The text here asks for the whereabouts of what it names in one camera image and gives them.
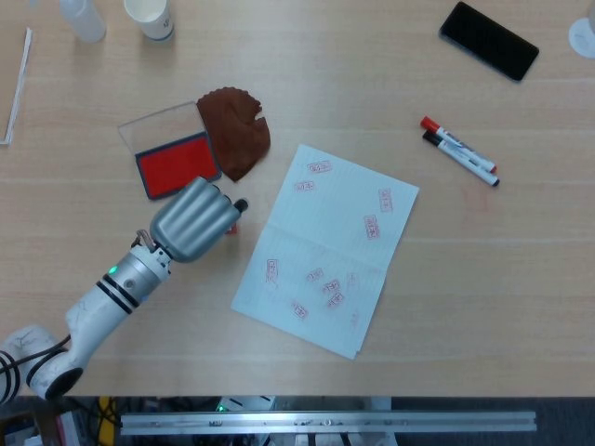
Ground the white lined paper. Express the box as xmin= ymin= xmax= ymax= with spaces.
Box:
xmin=231 ymin=143 xmax=421 ymax=361

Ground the brown crumpled cloth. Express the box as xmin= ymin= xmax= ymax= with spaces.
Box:
xmin=196 ymin=85 xmax=272 ymax=183

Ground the aluminium profile rail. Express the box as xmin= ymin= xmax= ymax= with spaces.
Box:
xmin=119 ymin=410 xmax=538 ymax=437

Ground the black smartphone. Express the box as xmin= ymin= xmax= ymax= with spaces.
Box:
xmin=438 ymin=1 xmax=541 ymax=83

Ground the white paper cup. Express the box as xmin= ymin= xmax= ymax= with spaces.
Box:
xmin=123 ymin=0 xmax=177 ymax=44

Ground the white paper booklet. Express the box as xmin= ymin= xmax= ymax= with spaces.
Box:
xmin=0 ymin=26 xmax=34 ymax=147

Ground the red cap whiteboard marker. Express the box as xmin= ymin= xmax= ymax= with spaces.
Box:
xmin=420 ymin=115 xmax=498 ymax=174

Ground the white round coaster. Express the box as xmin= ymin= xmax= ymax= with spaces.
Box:
xmin=568 ymin=17 xmax=595 ymax=59

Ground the black cap whiteboard marker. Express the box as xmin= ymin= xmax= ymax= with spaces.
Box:
xmin=421 ymin=131 xmax=501 ymax=189

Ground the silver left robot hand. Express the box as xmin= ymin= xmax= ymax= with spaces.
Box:
xmin=148 ymin=176 xmax=250 ymax=264

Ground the clear plastic wash bottle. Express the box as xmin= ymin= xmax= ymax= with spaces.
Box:
xmin=59 ymin=0 xmax=108 ymax=46

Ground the red ink pad clear lid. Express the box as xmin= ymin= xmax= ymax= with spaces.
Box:
xmin=117 ymin=100 xmax=223 ymax=202

